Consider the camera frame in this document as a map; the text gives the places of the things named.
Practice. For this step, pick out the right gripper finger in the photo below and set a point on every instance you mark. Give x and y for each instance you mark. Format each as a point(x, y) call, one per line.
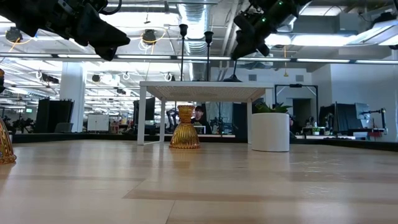
point(253, 45)

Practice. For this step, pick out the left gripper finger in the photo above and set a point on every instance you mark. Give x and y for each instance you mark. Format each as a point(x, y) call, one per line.
point(107, 53)
point(102, 31)

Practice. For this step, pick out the short black candlestick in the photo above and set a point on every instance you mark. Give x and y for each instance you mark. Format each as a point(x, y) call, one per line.
point(233, 79)

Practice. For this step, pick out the medium black candlestick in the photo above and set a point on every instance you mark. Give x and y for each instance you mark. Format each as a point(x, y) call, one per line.
point(208, 35)

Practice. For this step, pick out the tall black candlestick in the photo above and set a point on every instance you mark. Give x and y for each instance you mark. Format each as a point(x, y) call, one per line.
point(183, 29)

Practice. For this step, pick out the amber ribbed glass candle holder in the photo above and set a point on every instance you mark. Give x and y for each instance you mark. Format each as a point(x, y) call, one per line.
point(185, 137)
point(4, 146)

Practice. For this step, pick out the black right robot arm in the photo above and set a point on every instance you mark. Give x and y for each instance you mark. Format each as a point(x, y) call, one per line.
point(295, 4)

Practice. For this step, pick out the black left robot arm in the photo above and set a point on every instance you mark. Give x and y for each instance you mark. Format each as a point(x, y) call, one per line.
point(18, 15)

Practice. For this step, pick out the black hanging ceiling device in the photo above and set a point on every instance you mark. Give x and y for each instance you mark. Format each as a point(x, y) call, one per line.
point(149, 36)
point(14, 34)

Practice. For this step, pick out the white building column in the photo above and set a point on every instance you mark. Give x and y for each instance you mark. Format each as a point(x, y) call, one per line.
point(73, 93)

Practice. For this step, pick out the white perforated metal shelf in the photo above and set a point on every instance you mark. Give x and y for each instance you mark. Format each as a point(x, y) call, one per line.
point(161, 84)

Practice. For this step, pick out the white cabinet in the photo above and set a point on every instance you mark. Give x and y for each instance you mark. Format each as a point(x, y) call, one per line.
point(98, 123)

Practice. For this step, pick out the black computer monitor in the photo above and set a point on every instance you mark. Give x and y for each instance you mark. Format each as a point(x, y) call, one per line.
point(150, 109)

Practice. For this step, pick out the black room divider panel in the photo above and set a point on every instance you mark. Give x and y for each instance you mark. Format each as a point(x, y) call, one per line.
point(53, 115)

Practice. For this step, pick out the person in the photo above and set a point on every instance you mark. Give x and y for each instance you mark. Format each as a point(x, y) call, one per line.
point(200, 112)

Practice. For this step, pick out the white pot with green plant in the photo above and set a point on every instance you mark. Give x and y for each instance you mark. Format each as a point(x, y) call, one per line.
point(270, 133)

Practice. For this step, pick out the black desk monitors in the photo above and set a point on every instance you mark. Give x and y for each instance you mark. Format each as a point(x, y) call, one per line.
point(342, 116)

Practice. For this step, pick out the black metal gantry frame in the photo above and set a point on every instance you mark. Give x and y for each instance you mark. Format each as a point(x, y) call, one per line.
point(295, 85)

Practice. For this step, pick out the silver ventilation duct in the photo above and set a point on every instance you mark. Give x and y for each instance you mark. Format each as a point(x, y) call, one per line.
point(196, 12)

